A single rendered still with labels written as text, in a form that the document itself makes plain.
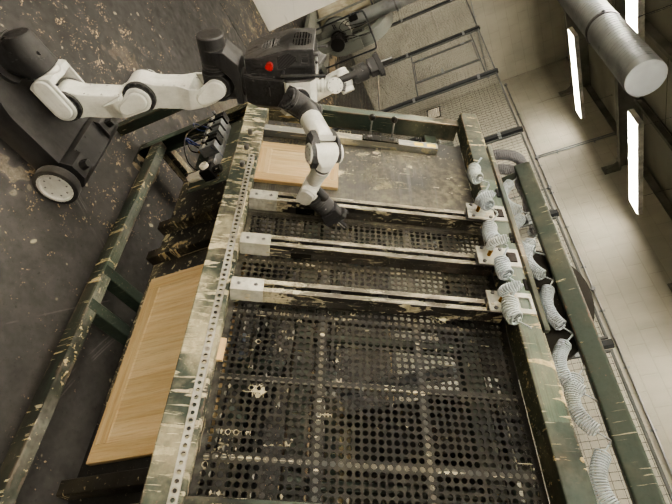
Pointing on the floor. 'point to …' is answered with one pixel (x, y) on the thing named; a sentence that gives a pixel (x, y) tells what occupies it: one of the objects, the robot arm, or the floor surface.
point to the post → (144, 119)
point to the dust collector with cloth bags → (328, 26)
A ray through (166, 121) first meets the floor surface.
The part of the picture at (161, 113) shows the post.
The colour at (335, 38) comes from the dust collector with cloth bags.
